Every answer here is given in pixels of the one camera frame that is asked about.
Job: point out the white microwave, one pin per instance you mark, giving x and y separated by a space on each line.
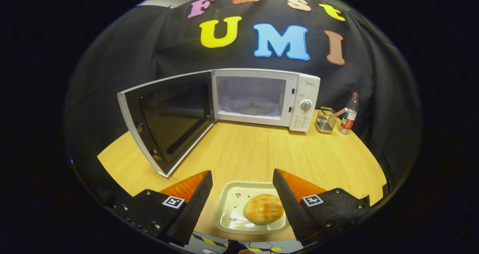
305 89

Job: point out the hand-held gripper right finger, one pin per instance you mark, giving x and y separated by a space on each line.
292 209

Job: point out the clear plastic bottle red label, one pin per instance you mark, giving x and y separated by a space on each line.
348 119

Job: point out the round golden bread bun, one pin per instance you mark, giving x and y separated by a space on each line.
264 209

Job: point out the red white striped straw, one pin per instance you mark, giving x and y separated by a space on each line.
340 112

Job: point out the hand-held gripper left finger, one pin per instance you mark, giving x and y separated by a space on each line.
192 209

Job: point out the white square plate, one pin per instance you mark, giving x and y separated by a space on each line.
232 209

